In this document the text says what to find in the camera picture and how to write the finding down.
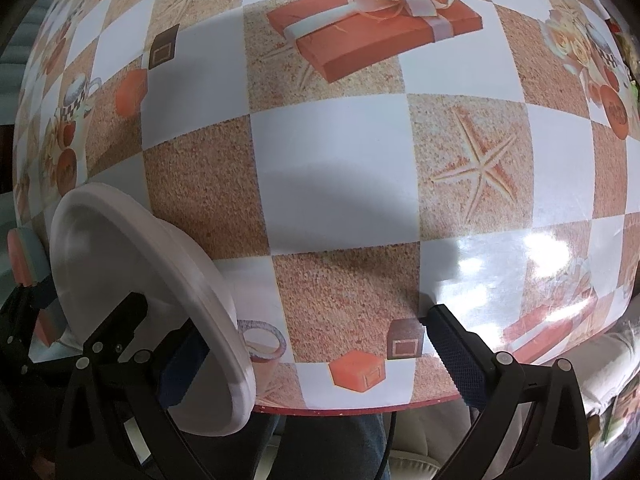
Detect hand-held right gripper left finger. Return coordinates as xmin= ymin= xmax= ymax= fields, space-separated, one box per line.
xmin=54 ymin=327 xmax=212 ymax=480

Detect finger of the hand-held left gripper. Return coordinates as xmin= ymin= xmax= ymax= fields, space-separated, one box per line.
xmin=81 ymin=291 xmax=149 ymax=363

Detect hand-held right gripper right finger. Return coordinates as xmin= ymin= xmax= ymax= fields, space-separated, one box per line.
xmin=425 ymin=304 xmax=592 ymax=480

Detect white plate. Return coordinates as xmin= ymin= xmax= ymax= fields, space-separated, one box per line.
xmin=49 ymin=182 xmax=257 ymax=436

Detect orange and grey sponge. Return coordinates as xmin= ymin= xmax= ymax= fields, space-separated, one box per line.
xmin=7 ymin=226 xmax=52 ymax=287
xmin=34 ymin=305 xmax=68 ymax=347

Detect white sofa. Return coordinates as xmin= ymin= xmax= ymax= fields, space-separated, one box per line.
xmin=580 ymin=310 xmax=640 ymax=411

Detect person's legs in jeans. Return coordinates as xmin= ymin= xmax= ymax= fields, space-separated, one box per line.
xmin=257 ymin=410 xmax=396 ymax=480

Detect checked printed tablecloth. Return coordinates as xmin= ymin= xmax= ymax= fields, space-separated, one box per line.
xmin=12 ymin=0 xmax=640 ymax=413

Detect black cable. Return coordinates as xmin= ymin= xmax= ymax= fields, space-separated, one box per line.
xmin=377 ymin=410 xmax=401 ymax=480

